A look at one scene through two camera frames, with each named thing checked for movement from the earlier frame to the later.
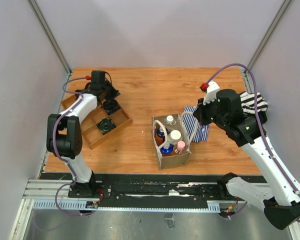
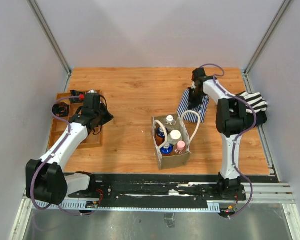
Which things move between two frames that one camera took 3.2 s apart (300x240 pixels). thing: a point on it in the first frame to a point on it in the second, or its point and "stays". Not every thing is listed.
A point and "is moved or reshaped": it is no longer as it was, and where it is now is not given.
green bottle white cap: [174, 136] stays
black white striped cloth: [248, 103] stays
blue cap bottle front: [166, 150] stays
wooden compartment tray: [99, 125] is moved or reshaped
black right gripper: [199, 113] to [194, 104]
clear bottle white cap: [169, 120] stays
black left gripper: [114, 93] to [109, 117]
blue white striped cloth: [197, 132] is moved or reshaped
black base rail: [197, 187] stays
